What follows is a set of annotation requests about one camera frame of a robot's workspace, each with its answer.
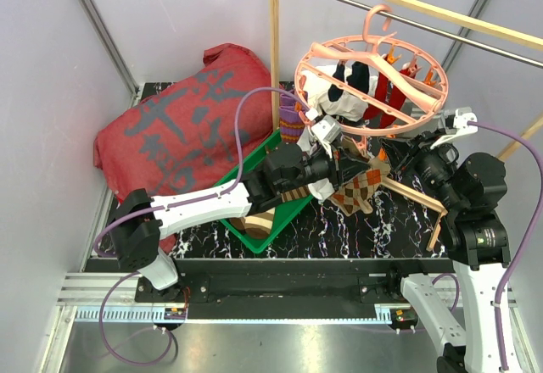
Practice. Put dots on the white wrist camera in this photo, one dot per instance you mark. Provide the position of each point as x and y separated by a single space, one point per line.
457 125
326 131

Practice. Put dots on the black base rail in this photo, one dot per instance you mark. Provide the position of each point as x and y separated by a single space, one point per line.
289 290

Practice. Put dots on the white black-striped sock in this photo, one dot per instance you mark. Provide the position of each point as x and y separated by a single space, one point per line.
321 190

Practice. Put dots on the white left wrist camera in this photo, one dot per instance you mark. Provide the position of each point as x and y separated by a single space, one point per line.
326 131

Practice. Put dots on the red printed cloth sack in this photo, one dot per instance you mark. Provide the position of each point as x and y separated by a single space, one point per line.
185 138

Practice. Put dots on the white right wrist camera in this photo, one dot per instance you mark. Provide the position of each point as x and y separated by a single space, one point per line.
457 125

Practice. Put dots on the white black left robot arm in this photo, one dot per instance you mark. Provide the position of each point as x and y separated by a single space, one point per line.
141 221

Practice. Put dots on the pink round clip hanger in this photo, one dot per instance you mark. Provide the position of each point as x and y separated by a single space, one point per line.
425 94

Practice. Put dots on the green plastic tray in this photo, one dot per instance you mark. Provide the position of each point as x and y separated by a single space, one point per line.
285 212

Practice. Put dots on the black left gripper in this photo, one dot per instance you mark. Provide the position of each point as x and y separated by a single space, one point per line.
350 166

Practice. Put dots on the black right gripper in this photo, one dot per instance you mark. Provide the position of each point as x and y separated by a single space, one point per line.
417 147

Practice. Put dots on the wooden drying rack frame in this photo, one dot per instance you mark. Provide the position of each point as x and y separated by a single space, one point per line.
466 23

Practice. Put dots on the brown striped sock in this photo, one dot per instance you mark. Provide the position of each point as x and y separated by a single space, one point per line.
259 226

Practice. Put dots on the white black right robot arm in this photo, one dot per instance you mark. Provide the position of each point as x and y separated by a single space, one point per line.
477 244

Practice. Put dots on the purple striped sock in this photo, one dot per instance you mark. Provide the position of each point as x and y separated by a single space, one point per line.
290 124

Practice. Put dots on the red christmas sock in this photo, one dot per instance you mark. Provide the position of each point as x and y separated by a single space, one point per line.
386 93

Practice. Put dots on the brown argyle sock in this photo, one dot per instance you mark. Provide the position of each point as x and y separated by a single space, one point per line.
367 182
353 197

